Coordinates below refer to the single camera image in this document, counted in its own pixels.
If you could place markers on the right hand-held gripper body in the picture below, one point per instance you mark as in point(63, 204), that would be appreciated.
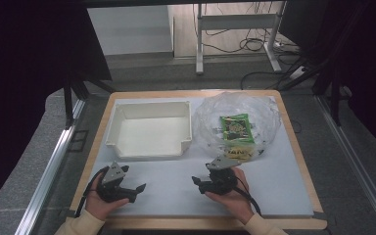
point(222, 181)

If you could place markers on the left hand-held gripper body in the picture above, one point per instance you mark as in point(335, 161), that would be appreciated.
point(113, 173)

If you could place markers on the yellow snack packet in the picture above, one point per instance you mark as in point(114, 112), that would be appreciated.
point(240, 152)

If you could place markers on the white plastic box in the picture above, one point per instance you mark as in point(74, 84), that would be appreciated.
point(150, 133)

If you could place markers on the green snack packet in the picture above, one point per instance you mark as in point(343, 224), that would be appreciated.
point(237, 128)

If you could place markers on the clear plastic bag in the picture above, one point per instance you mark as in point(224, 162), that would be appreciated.
point(209, 117)

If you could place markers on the person's right hand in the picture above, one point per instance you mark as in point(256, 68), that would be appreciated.
point(238, 202)

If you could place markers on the person's left hand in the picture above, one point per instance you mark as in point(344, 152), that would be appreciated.
point(96, 205)

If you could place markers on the white table mat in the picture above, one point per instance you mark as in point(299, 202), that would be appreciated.
point(173, 189)

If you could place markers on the wooden table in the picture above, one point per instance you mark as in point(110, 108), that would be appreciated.
point(209, 223)

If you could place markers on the black metal stand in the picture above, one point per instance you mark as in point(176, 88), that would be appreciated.
point(68, 104)

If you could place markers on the dark curtain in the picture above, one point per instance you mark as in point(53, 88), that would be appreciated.
point(365, 58)
point(23, 81)

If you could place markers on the white power strip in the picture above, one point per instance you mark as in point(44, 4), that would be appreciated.
point(297, 72)

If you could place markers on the aluminium rail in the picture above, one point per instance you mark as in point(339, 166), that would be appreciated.
point(50, 169)
point(355, 163)

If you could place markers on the white metal desk frame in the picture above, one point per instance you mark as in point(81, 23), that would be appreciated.
point(238, 22)

